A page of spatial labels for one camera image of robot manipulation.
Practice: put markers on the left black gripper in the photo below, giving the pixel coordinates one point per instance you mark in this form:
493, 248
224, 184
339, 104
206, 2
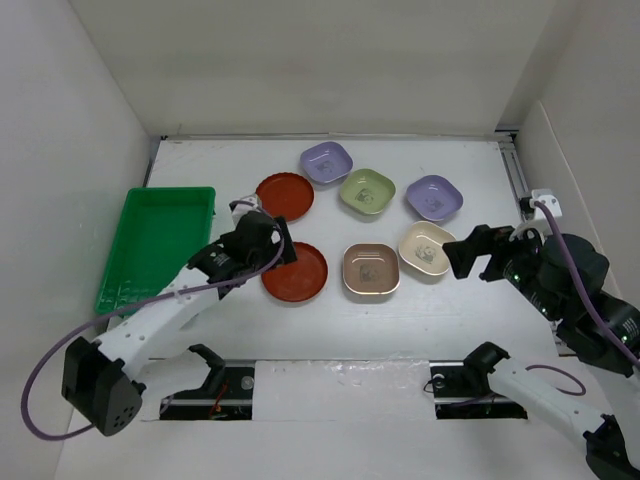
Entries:
287, 255

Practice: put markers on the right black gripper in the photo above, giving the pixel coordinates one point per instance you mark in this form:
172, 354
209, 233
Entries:
482, 239

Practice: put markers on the red round plate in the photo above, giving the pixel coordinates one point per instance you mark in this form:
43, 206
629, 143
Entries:
286, 194
298, 281

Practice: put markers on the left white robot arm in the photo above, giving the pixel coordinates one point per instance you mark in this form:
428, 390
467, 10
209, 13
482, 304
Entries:
100, 377

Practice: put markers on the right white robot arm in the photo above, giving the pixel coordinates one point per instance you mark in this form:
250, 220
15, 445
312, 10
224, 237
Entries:
562, 277

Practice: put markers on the green plastic bin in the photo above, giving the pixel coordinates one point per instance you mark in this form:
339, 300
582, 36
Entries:
158, 231

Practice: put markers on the cream square dish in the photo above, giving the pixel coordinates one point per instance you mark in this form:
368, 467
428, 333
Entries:
421, 248

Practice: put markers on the right purple square dish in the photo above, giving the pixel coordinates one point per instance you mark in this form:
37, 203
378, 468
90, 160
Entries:
434, 198

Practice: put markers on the purple square dish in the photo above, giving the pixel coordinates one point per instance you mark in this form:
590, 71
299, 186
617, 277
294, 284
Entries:
434, 198
326, 162

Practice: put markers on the brown square dish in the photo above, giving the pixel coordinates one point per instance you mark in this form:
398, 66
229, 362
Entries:
371, 269

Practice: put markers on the upper left purple square dish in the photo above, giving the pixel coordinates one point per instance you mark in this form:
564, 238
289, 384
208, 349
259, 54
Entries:
326, 162

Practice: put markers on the green square dish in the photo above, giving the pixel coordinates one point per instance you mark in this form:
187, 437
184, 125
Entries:
367, 191

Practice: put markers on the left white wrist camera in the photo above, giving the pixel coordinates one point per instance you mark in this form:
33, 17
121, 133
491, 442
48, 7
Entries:
241, 207

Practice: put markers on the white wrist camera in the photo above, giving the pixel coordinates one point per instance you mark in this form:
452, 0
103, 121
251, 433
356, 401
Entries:
241, 207
536, 204

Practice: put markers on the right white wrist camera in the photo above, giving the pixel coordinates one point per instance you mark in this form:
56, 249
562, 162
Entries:
536, 204

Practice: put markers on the right aluminium frame rail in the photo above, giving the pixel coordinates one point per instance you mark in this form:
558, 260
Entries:
519, 186

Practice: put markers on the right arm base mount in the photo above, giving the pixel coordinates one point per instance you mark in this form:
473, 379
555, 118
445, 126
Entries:
457, 396

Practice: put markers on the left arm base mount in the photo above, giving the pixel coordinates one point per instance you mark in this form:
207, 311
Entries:
225, 393

